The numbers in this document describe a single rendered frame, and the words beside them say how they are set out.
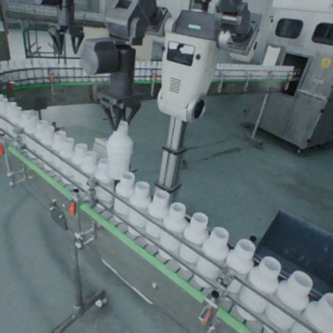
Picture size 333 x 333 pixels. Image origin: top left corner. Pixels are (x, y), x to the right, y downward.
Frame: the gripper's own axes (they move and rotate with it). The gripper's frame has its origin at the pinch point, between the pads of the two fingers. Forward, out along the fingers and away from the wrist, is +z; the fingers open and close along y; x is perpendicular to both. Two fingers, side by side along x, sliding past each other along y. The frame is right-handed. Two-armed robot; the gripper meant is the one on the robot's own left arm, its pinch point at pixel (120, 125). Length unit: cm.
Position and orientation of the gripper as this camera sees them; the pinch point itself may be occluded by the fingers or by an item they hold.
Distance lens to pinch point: 70.2
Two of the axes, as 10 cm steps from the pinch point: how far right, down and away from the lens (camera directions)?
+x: -7.8, -4.1, 4.8
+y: 6.2, -3.4, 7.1
